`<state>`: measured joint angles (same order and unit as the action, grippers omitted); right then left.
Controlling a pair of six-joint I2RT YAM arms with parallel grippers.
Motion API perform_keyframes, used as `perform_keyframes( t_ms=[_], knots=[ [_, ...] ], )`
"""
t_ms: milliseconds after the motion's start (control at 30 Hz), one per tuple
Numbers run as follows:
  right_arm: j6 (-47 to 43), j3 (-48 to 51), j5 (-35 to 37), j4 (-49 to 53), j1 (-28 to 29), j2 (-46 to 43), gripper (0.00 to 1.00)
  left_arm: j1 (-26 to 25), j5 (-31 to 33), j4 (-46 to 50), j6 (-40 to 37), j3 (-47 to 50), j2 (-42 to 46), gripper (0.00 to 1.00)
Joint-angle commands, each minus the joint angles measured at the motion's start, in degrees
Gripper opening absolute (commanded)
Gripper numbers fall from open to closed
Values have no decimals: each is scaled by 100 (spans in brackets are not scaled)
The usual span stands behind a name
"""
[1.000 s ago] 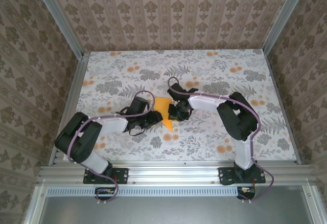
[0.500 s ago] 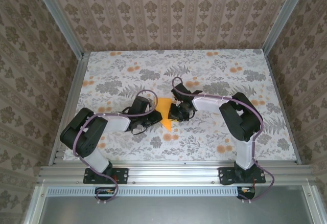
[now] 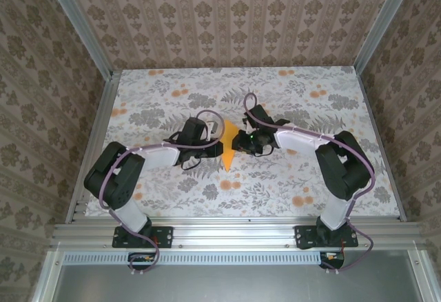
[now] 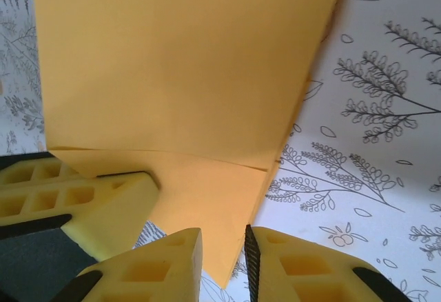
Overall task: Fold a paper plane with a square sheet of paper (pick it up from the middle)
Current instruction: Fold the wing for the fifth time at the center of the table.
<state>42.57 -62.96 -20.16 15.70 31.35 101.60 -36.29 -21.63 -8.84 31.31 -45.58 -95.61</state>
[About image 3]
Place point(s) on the orange paper sheet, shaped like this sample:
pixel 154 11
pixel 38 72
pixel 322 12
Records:
pixel 228 159

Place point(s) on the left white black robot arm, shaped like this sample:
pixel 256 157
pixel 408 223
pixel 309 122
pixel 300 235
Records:
pixel 132 217

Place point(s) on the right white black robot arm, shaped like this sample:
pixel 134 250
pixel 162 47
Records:
pixel 336 212

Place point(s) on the grey sheet metal panel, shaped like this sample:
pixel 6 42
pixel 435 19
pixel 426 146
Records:
pixel 234 284

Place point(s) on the floral patterned table cover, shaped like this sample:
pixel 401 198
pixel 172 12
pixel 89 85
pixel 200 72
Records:
pixel 275 191

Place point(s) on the aluminium frame cross rail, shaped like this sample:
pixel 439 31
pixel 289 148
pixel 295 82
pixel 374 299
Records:
pixel 234 234

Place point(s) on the aluminium table side rail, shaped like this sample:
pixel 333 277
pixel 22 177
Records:
pixel 101 119
pixel 372 119

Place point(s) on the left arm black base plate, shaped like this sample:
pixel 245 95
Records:
pixel 165 236

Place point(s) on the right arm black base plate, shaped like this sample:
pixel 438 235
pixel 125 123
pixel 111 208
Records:
pixel 303 236

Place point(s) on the aluminium frame post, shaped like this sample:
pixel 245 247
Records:
pixel 82 29
pixel 379 22

